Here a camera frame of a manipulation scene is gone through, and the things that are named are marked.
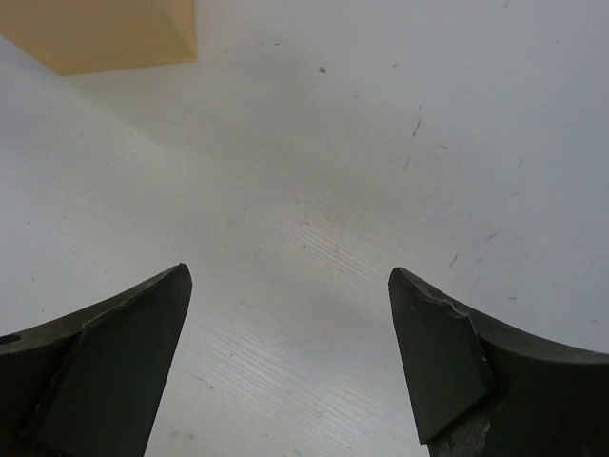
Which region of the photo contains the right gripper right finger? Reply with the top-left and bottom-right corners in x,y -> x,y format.
388,268 -> 608,456

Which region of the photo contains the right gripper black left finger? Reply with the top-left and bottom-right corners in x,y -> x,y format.
1,264 -> 192,456

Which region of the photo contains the brown paper bag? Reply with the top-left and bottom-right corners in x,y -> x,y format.
1,0 -> 198,75

